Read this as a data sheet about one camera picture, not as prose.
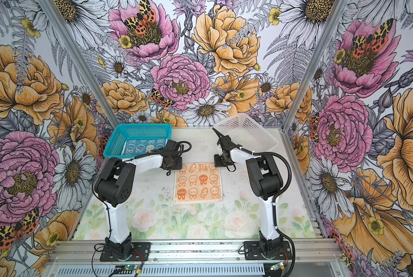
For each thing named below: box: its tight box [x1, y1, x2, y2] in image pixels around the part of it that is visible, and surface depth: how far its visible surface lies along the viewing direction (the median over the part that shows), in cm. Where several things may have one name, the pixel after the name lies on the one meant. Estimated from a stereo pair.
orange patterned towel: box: [173, 162, 223, 205], surface depth 96 cm
